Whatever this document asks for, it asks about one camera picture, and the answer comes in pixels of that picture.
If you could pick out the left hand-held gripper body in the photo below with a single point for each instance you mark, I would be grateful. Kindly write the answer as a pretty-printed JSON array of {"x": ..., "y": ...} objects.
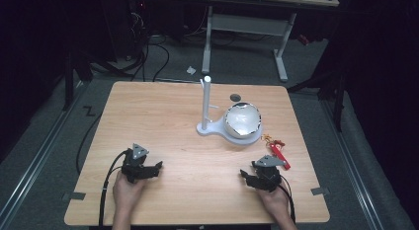
[{"x": 133, "y": 164}]

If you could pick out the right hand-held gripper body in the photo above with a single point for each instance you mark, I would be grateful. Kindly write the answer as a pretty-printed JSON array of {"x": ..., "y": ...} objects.
[{"x": 267, "y": 175}]

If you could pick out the white hook stand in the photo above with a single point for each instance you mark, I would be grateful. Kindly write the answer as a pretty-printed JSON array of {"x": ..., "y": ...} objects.
[{"x": 206, "y": 105}]

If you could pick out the person's right hand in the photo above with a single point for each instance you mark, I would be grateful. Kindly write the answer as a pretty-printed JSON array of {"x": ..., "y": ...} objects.
[{"x": 275, "y": 202}]

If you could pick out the person's left hand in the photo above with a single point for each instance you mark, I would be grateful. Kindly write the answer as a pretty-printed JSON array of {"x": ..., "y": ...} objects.
[{"x": 126, "y": 193}]

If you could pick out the white shiny bowl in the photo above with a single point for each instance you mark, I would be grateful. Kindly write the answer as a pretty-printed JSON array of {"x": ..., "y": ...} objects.
[{"x": 243, "y": 119}]

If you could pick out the grey tape piece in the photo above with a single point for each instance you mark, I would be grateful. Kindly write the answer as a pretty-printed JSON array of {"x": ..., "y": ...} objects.
[
  {"x": 75, "y": 196},
  {"x": 320, "y": 191}
]

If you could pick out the dark round table grommet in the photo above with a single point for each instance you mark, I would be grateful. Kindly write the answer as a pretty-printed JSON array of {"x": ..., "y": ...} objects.
[{"x": 235, "y": 97}]

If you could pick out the white paper scrap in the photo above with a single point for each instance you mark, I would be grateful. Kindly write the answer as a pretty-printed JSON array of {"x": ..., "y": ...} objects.
[{"x": 191, "y": 70}]

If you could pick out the black metal stand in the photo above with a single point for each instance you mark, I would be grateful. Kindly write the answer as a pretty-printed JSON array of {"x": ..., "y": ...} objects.
[
  {"x": 74, "y": 75},
  {"x": 332, "y": 88}
]

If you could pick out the white-legged wooden desk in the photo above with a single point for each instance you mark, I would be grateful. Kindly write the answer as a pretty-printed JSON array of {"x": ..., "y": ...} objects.
[{"x": 250, "y": 24}]

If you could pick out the metal floor rail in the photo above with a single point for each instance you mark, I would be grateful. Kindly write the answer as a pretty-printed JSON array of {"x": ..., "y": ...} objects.
[
  {"x": 36, "y": 161},
  {"x": 354, "y": 170}
]

